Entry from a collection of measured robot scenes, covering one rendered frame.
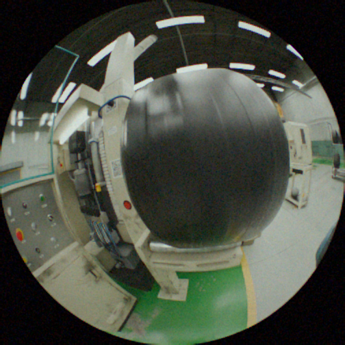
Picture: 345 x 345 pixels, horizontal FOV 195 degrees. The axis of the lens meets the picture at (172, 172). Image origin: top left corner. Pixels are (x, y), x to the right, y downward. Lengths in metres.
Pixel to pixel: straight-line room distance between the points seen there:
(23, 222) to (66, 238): 0.26
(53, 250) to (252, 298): 1.45
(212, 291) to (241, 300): 0.32
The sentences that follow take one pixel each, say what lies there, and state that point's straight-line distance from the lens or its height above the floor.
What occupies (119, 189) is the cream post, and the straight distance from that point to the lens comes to 0.45.
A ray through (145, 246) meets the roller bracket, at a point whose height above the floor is 0.93.
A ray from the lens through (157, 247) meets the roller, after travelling 0.41.
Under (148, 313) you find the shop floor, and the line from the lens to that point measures 1.29.
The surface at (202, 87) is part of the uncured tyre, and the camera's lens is 0.15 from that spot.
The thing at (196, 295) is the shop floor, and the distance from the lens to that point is 1.25.
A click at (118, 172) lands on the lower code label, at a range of 0.43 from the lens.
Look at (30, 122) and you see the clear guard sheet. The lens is 0.70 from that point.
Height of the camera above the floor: 1.20
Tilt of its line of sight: 7 degrees down
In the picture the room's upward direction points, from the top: 11 degrees counter-clockwise
